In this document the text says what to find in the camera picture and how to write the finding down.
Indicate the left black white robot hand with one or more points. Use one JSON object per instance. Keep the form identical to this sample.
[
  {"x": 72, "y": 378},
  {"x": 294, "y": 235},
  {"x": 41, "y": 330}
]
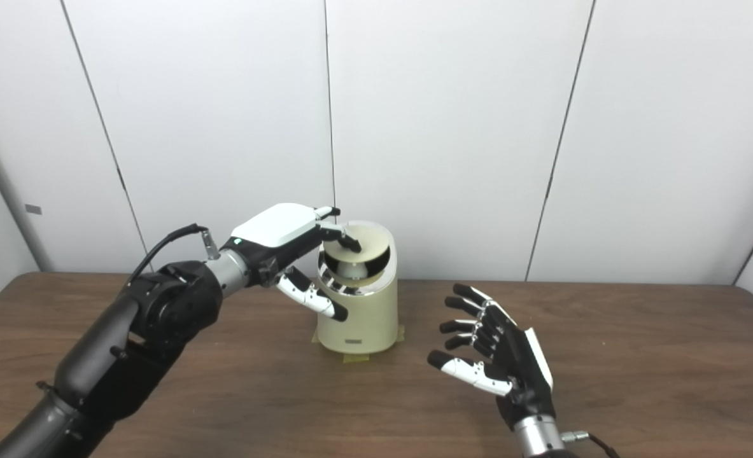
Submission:
[{"x": 274, "y": 232}]

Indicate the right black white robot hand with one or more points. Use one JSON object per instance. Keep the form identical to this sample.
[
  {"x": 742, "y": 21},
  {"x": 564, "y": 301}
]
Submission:
[{"x": 522, "y": 372}]

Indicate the small white plastic bottle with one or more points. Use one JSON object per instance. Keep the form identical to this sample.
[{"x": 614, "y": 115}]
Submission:
[{"x": 354, "y": 271}]

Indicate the cream round bin lid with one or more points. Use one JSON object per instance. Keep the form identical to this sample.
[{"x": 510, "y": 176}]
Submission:
[{"x": 373, "y": 245}]

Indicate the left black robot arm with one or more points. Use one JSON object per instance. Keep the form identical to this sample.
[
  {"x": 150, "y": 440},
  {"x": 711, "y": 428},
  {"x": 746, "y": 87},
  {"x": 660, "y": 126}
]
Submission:
[{"x": 134, "y": 343}]

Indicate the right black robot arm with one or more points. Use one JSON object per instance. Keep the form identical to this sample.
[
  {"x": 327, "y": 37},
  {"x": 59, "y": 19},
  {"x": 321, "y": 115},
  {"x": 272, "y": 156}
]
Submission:
[{"x": 538, "y": 439}]

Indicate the cream-colored round bin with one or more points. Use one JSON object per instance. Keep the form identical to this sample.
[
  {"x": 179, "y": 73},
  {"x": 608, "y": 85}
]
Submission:
[{"x": 363, "y": 318}]

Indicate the small gray wall label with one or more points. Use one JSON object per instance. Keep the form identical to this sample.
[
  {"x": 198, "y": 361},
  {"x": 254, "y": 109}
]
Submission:
[{"x": 33, "y": 209}]

